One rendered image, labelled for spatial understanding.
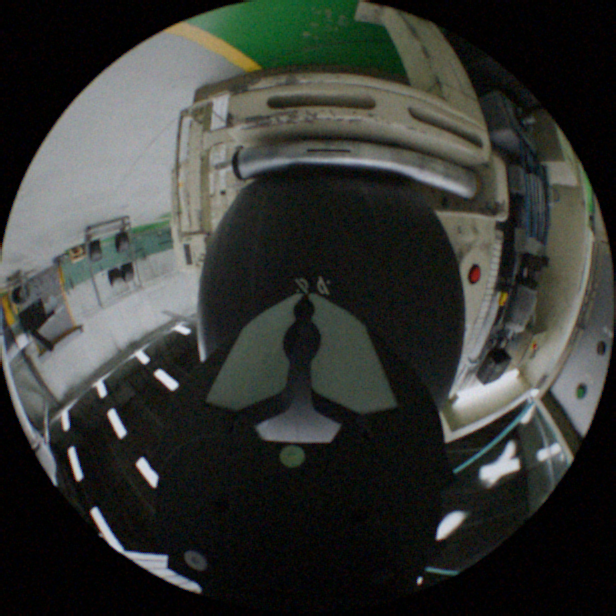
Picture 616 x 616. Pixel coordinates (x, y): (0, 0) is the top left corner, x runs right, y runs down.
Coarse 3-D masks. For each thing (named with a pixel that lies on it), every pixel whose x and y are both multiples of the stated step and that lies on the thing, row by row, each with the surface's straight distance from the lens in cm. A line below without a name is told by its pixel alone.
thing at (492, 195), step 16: (496, 160) 34; (480, 176) 34; (496, 176) 33; (432, 192) 45; (448, 192) 40; (480, 192) 34; (496, 192) 32; (448, 208) 40; (464, 208) 36; (480, 208) 34; (496, 208) 32
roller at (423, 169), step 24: (288, 144) 24; (312, 144) 24; (336, 144) 24; (360, 144) 25; (240, 168) 25; (264, 168) 24; (288, 168) 24; (312, 168) 24; (336, 168) 24; (360, 168) 24; (384, 168) 25; (408, 168) 26; (432, 168) 28; (456, 168) 31; (456, 192) 32
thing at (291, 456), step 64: (192, 448) 6; (256, 448) 5; (320, 448) 5; (384, 448) 5; (192, 512) 6; (256, 512) 5; (320, 512) 5; (384, 512) 5; (192, 576) 7; (256, 576) 6; (320, 576) 5; (384, 576) 6
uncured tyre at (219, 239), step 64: (256, 192) 21; (320, 192) 19; (384, 192) 21; (256, 256) 15; (320, 256) 14; (384, 256) 15; (448, 256) 19; (384, 320) 14; (448, 320) 17; (448, 384) 20
